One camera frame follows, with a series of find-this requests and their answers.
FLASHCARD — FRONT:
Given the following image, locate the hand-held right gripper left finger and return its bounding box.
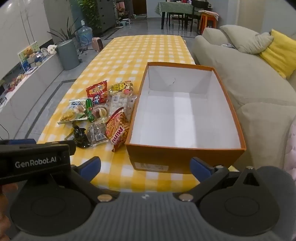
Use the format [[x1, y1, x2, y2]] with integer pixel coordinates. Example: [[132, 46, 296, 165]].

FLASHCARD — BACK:
[[47, 156, 119, 205]]

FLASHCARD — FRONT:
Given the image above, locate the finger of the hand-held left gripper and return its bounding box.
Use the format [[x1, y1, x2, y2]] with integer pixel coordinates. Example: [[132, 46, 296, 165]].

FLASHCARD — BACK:
[[44, 141, 76, 155]]

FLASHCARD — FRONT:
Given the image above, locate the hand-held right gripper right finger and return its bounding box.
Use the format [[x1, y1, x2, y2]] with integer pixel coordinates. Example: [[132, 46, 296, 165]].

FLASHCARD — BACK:
[[177, 157, 263, 204]]

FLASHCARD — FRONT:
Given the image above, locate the orange cardboard box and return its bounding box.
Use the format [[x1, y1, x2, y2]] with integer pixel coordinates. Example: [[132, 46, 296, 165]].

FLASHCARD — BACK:
[[125, 62, 246, 174]]

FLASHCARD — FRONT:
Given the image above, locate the red snack packet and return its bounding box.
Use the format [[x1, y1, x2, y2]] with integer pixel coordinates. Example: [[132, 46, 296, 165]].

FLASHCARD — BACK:
[[86, 80, 109, 105]]

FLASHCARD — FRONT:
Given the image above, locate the clear packet of white balls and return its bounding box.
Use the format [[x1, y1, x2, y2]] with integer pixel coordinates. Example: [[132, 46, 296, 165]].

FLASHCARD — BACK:
[[109, 81, 139, 121]]

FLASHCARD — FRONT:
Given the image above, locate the person's left hand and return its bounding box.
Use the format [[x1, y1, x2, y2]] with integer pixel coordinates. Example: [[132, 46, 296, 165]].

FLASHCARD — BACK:
[[0, 184, 19, 240]]

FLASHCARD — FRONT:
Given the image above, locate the black snack packet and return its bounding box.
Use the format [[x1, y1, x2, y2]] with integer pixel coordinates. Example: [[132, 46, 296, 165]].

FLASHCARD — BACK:
[[68, 122, 92, 149]]

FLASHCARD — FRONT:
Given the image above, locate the clear packet of grey snack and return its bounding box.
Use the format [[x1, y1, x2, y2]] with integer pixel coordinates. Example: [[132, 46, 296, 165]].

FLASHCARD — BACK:
[[87, 120, 109, 146]]

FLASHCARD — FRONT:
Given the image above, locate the clear packet with brown bun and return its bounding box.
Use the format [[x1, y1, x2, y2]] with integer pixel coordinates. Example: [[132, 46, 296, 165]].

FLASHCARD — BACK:
[[92, 104, 110, 121]]

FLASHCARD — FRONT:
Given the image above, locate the orange stick snack packet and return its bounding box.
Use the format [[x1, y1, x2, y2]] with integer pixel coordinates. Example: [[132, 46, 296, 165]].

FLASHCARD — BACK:
[[105, 108, 133, 152]]

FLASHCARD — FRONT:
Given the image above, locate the white low cabinet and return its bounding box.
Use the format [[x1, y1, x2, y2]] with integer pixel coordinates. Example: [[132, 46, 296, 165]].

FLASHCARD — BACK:
[[0, 50, 64, 139]]

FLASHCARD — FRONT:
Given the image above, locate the grey plant pot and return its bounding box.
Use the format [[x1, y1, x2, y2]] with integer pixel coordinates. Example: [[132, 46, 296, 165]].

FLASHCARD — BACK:
[[56, 39, 80, 70]]

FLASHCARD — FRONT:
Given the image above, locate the pink quilted cushion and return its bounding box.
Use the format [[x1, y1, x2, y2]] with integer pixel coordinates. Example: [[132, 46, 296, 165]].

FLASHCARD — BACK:
[[284, 124, 296, 181]]

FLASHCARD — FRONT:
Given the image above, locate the beige sofa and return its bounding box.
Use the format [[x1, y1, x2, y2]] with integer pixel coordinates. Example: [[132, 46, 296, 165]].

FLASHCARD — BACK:
[[192, 25, 296, 179]]

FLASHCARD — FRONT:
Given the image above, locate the picture card with toy bears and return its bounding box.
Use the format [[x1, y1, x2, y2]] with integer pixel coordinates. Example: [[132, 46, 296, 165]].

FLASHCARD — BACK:
[[18, 42, 38, 71]]

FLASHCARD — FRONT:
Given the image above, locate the pink heater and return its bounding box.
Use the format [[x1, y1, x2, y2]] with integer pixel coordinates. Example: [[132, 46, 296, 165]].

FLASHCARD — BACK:
[[92, 37, 104, 51]]

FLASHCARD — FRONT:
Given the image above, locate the blue water bottle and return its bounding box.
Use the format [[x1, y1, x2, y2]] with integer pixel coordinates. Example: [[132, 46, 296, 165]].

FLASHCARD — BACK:
[[75, 26, 93, 50]]

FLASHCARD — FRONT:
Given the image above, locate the long-leaved green plant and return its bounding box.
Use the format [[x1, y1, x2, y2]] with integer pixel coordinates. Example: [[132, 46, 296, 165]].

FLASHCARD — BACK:
[[47, 17, 78, 45]]

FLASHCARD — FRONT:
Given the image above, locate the yellow checked tablecloth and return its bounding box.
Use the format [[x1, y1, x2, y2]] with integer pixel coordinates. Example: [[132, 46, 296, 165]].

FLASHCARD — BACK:
[[37, 35, 232, 193]]

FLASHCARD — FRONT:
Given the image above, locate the tall leafy green plant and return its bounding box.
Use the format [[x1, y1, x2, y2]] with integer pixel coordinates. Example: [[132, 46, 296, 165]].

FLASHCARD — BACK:
[[77, 0, 102, 29]]

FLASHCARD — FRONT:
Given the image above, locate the grey drawer cabinet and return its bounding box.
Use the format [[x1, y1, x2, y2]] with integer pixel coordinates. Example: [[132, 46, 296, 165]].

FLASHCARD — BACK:
[[97, 0, 116, 33]]

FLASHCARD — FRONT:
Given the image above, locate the beige cushion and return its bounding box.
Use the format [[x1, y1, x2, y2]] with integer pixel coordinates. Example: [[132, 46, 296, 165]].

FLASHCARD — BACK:
[[220, 24, 274, 55]]

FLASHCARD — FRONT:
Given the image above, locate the yellow cushion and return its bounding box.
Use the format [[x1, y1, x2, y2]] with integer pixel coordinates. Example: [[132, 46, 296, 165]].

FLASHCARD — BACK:
[[258, 29, 296, 79]]

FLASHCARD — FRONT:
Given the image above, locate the orange stool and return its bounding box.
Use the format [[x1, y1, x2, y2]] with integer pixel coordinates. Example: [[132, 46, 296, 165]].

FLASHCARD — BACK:
[[198, 10, 219, 35]]

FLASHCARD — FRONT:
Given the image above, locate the dining table with green cloth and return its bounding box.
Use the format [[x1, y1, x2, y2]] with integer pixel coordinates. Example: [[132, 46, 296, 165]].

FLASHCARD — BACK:
[[154, 2, 208, 29]]

